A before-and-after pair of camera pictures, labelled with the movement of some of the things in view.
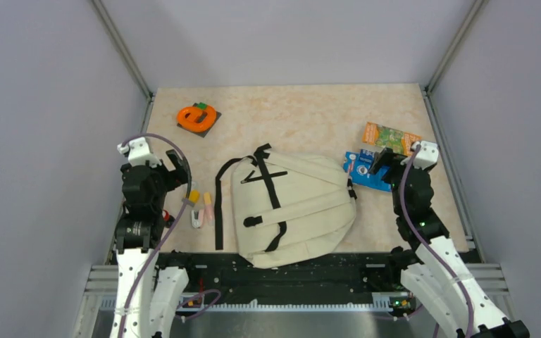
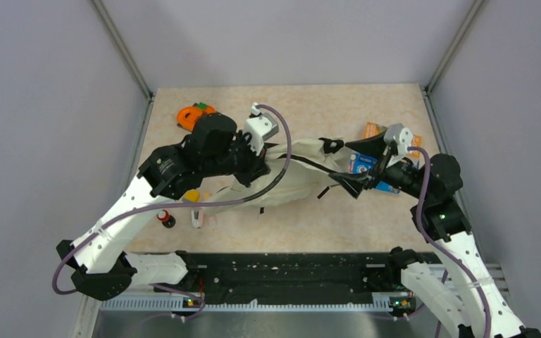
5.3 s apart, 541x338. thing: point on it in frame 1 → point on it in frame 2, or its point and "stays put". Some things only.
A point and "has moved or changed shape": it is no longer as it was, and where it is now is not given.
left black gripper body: [166, 179] → [241, 160]
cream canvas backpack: [289, 208] has moved or changed shape
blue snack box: [357, 165] stays put
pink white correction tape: [197, 217] stays put
